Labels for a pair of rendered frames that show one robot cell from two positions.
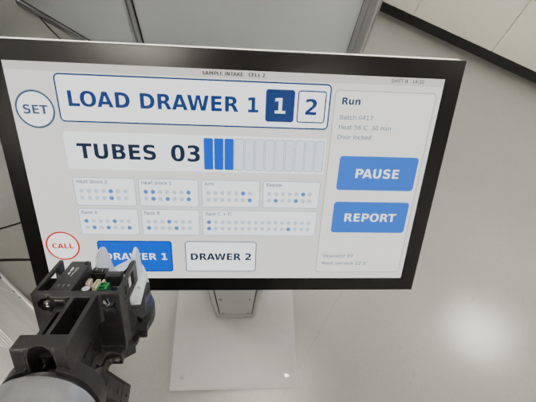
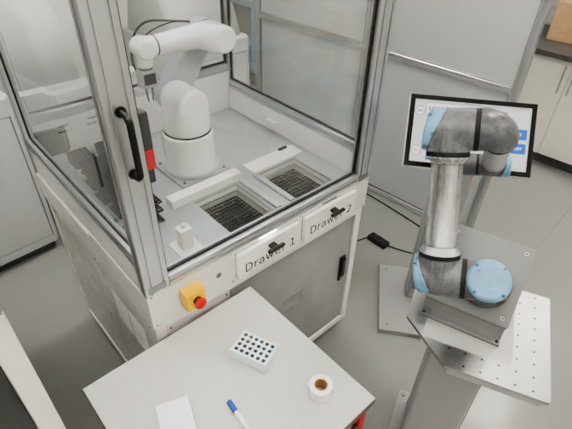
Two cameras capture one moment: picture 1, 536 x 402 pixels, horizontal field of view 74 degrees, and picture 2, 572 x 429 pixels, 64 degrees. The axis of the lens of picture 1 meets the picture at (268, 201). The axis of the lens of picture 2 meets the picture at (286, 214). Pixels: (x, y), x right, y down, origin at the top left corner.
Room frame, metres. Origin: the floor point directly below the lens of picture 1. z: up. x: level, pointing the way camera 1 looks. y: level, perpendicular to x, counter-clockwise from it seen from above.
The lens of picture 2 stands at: (-1.69, 0.23, 1.99)
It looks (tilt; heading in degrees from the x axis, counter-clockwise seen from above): 38 degrees down; 18
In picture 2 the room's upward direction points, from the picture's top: 2 degrees clockwise
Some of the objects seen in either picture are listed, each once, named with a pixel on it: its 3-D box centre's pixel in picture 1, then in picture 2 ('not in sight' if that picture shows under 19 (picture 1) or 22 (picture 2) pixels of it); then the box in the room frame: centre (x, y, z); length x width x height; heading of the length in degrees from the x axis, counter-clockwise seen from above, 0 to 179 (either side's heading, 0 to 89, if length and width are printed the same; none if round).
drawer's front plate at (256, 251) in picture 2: not in sight; (269, 248); (-0.54, 0.66, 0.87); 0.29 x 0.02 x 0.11; 151
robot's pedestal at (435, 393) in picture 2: not in sight; (444, 382); (-0.52, -0.06, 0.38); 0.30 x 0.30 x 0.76; 85
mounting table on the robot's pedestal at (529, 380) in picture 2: not in sight; (473, 333); (-0.52, -0.08, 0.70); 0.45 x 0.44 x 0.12; 85
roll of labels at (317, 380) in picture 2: not in sight; (320, 388); (-0.95, 0.35, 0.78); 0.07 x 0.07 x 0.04
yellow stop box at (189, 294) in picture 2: not in sight; (193, 296); (-0.84, 0.81, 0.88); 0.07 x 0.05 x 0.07; 151
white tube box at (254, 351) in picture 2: not in sight; (254, 351); (-0.90, 0.58, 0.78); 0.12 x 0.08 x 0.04; 82
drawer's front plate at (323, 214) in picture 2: not in sight; (329, 214); (-0.26, 0.51, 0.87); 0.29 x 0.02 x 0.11; 151
